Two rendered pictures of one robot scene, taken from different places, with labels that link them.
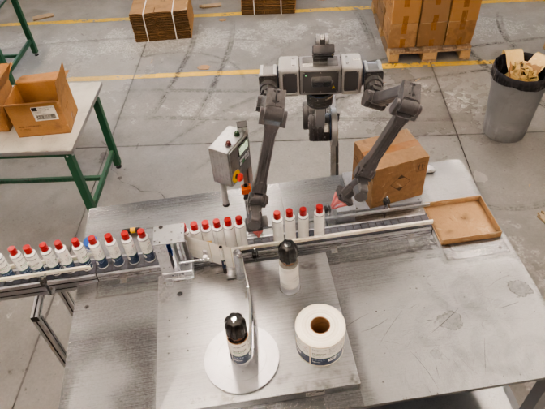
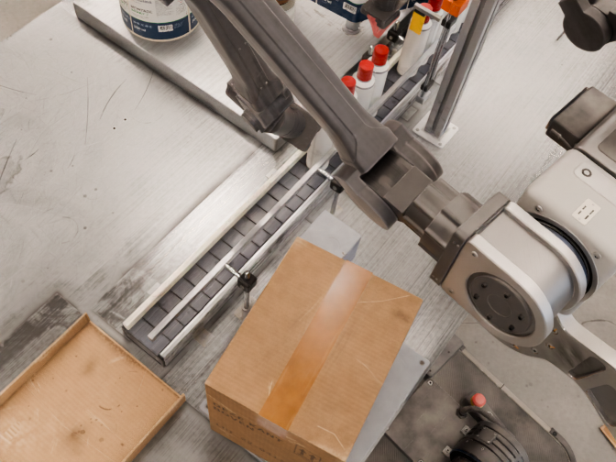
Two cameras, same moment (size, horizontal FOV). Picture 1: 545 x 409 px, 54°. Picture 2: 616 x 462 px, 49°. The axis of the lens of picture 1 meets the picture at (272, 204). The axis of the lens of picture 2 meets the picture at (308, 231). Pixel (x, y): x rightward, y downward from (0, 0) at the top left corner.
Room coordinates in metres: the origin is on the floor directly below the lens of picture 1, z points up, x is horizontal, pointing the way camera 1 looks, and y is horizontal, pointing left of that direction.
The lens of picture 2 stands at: (2.23, -0.99, 2.13)
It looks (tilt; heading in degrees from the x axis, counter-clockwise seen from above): 59 degrees down; 123
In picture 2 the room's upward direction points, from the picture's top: 10 degrees clockwise
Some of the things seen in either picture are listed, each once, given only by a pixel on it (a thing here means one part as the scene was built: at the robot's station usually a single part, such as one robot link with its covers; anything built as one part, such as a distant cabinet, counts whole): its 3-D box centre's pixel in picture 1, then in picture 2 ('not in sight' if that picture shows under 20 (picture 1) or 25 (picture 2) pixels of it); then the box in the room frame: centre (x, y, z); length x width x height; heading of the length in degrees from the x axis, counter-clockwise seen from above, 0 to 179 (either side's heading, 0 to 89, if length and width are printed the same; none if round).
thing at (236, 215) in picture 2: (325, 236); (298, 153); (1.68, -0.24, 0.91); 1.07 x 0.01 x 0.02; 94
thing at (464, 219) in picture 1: (461, 219); (76, 415); (1.77, -0.95, 0.85); 0.30 x 0.26 x 0.04; 94
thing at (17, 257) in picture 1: (19, 262); not in sight; (1.61, 1.19, 0.98); 0.05 x 0.05 x 0.20
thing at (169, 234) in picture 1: (169, 234); not in sight; (1.57, 0.46, 1.14); 0.14 x 0.11 x 0.01; 94
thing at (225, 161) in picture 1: (230, 156); not in sight; (1.77, 0.16, 1.38); 0.17 x 0.10 x 0.19; 149
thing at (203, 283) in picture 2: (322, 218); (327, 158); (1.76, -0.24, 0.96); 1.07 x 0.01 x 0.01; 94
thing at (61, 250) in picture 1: (64, 256); not in sight; (1.62, 0.99, 0.98); 0.05 x 0.05 x 0.20
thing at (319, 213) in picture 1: (319, 221); (322, 135); (1.72, -0.22, 0.98); 0.05 x 0.05 x 0.20
